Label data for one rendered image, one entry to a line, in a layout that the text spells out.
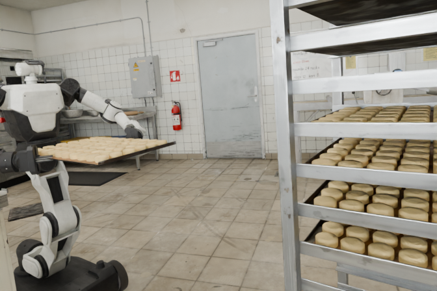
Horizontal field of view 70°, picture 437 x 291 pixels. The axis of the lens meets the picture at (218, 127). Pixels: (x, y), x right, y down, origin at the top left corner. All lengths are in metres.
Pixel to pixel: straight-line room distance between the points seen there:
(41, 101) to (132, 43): 4.24
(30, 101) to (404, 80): 1.67
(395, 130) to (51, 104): 1.67
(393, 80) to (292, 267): 0.44
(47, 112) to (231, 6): 3.95
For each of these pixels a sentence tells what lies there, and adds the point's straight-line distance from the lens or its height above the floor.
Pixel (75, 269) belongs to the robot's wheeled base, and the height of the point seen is 0.17.
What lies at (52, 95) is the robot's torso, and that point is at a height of 1.27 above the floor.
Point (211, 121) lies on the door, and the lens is 5.42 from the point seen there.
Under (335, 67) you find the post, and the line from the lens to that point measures 1.10.
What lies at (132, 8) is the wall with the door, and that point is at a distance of 6.11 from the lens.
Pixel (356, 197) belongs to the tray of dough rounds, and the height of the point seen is 0.97.
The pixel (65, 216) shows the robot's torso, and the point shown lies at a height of 0.61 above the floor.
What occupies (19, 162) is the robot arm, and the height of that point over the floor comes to 1.00.
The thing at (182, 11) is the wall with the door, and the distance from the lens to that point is 5.64.
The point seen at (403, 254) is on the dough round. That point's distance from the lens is 0.78.
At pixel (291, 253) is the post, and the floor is 0.87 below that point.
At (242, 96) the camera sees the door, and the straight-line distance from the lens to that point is 5.22.
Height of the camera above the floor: 1.25
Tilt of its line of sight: 7 degrees down
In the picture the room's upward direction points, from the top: 4 degrees counter-clockwise
